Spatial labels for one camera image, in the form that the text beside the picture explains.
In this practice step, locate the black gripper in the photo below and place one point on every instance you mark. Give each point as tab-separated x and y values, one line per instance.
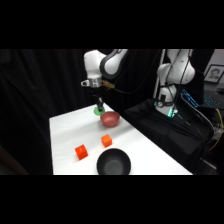
98	99

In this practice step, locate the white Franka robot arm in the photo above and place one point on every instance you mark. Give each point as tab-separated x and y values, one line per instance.
95	65

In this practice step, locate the pink bowl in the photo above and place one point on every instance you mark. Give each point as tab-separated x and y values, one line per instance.
110	120

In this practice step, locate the black bowl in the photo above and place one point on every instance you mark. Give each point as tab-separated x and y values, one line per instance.
113	162

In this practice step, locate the small orange cube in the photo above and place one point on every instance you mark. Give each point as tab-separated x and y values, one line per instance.
107	141

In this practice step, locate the large orange cube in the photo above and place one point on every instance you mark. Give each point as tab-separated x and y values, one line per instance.
81	152

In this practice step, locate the black curtain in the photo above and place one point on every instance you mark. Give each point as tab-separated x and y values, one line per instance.
40	100

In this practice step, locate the black robot stand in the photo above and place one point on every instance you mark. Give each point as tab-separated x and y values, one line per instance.
166	133

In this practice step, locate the small green light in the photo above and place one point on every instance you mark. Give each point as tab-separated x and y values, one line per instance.
171	113

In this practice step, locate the keyboard with blue lights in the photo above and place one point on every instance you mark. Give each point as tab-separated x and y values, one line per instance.
208	99

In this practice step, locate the framed portrait picture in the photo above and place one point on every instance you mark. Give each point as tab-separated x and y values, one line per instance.
214	74

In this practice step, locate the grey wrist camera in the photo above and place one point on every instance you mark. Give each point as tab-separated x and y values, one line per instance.
86	83

